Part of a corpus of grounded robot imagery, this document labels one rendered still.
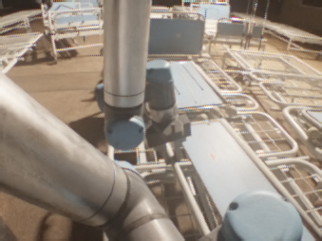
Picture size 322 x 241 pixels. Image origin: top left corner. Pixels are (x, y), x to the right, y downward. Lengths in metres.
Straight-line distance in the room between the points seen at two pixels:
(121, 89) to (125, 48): 0.07
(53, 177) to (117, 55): 0.23
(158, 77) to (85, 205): 0.36
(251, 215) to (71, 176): 0.16
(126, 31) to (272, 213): 0.29
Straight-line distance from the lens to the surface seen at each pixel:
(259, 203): 0.23
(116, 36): 0.34
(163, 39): 2.06
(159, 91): 0.52
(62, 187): 0.18
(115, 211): 0.23
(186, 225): 1.29
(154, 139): 0.61
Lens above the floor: 1.10
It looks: 33 degrees down
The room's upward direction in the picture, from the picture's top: 3 degrees clockwise
